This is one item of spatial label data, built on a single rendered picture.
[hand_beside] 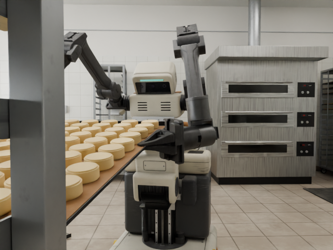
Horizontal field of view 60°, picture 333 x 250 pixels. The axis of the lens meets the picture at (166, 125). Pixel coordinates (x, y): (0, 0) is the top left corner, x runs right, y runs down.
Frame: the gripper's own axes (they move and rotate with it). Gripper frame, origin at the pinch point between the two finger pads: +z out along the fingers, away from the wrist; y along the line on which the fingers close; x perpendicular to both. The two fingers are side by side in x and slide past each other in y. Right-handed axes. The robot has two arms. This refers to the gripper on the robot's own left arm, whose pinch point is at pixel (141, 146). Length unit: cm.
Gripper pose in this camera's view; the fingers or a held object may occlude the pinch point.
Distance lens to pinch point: 64.0
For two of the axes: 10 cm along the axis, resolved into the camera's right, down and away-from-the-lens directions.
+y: 0.3, 9.9, 1.6
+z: -8.3, 1.1, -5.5
